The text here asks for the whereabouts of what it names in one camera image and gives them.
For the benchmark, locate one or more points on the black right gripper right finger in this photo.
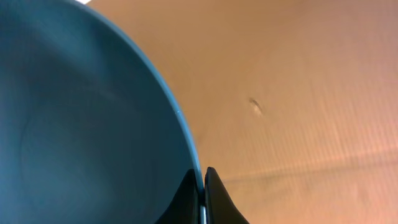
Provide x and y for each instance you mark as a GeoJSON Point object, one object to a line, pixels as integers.
{"type": "Point", "coordinates": [220, 208]}

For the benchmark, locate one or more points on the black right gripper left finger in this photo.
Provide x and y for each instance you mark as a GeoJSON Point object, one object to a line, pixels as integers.
{"type": "Point", "coordinates": [184, 207]}

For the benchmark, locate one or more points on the dark blue plate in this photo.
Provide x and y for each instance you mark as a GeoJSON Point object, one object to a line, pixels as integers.
{"type": "Point", "coordinates": [90, 132]}

